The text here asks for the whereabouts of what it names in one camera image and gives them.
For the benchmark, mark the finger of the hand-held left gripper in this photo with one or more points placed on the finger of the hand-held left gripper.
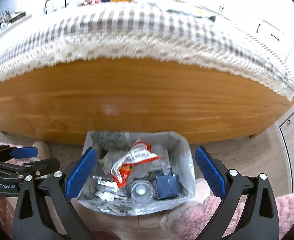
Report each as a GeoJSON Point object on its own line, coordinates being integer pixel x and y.
{"type": "Point", "coordinates": [24, 152]}
{"type": "Point", "coordinates": [44, 165]}

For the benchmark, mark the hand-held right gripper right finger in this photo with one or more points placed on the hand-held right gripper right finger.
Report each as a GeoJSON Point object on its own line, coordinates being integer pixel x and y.
{"type": "Point", "coordinates": [210, 175]}

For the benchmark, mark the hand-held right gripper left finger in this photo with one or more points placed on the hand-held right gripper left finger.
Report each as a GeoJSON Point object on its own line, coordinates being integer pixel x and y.
{"type": "Point", "coordinates": [80, 175]}

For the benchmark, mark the leaf patterned plastic bag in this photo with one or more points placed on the leaf patterned plastic bag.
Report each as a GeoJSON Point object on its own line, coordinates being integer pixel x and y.
{"type": "Point", "coordinates": [176, 140]}

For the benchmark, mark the red snack packet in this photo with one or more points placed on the red snack packet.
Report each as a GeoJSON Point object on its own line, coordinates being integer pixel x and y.
{"type": "Point", "coordinates": [90, 2]}

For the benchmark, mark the beige right slipper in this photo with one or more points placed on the beige right slipper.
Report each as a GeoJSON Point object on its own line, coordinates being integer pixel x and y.
{"type": "Point", "coordinates": [201, 187]}

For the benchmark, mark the beige slipper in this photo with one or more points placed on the beige slipper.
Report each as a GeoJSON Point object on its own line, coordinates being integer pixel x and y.
{"type": "Point", "coordinates": [42, 148]}
{"type": "Point", "coordinates": [201, 187]}

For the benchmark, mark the beige left slipper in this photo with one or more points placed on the beige left slipper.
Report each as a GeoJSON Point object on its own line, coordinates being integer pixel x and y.
{"type": "Point", "coordinates": [42, 148]}

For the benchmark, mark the small dark cardboard box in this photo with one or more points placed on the small dark cardboard box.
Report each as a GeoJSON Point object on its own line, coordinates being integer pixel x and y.
{"type": "Point", "coordinates": [166, 186]}

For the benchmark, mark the red white plastic wrapper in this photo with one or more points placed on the red white plastic wrapper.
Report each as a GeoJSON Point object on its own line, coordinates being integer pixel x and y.
{"type": "Point", "coordinates": [134, 155]}

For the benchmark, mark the clear round plastic cup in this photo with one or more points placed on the clear round plastic cup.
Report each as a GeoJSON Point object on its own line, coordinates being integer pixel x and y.
{"type": "Point", "coordinates": [142, 191]}

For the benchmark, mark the person's pink fleece right leg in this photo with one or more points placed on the person's pink fleece right leg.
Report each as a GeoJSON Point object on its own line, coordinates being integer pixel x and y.
{"type": "Point", "coordinates": [291, 210]}

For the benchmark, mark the wooden bed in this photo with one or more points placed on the wooden bed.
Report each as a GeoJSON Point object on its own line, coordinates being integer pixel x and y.
{"type": "Point", "coordinates": [161, 92]}

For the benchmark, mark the beige windowsill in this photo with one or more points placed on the beige windowsill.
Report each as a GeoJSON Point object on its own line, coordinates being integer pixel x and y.
{"type": "Point", "coordinates": [9, 28]}

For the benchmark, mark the black box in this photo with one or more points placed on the black box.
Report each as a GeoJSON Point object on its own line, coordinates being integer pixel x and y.
{"type": "Point", "coordinates": [18, 16]}

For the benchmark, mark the white wardrobe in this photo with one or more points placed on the white wardrobe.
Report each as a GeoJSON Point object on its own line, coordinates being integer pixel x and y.
{"type": "Point", "coordinates": [274, 25]}

